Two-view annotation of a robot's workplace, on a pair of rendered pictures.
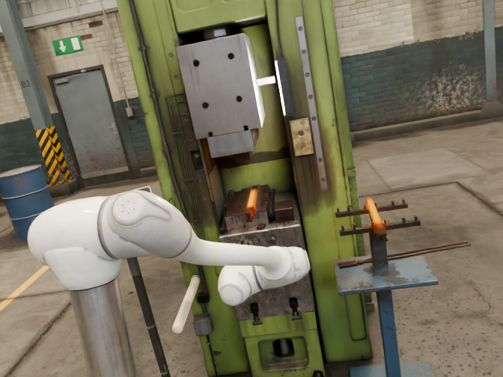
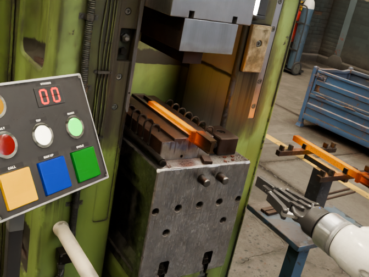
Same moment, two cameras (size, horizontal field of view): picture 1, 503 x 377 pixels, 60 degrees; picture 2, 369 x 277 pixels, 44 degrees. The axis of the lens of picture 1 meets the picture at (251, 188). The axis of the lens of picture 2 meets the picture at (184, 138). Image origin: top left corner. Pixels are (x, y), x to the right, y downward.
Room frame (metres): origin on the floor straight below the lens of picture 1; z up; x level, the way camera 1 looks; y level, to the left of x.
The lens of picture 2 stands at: (0.93, 1.01, 1.51)
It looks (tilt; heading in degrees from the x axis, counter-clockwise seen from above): 21 degrees down; 317
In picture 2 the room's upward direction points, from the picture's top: 11 degrees clockwise
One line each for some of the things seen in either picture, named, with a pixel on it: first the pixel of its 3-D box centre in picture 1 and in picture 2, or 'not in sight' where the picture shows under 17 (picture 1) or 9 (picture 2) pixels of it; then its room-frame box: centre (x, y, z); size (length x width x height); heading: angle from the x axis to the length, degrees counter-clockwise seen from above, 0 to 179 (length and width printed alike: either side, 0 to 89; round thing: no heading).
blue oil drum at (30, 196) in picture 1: (29, 201); not in sight; (5.83, 2.99, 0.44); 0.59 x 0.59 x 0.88
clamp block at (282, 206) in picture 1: (284, 211); (218, 139); (1.97, -0.13, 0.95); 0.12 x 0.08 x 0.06; 173
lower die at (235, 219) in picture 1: (249, 204); (156, 123); (2.14, 0.03, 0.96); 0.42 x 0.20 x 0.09; 173
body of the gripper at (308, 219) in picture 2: not in sight; (309, 217); (1.42, 0.09, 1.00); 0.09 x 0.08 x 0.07; 173
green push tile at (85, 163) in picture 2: not in sight; (84, 164); (1.82, 0.48, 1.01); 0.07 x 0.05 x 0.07; 108
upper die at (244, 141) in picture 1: (235, 136); (173, 22); (2.14, 0.03, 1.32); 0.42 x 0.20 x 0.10; 173
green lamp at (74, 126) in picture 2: not in sight; (74, 127); (1.87, 0.50, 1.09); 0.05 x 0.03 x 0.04; 83
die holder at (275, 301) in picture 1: (269, 249); (156, 184); (2.14, -0.03, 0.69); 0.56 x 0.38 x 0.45; 173
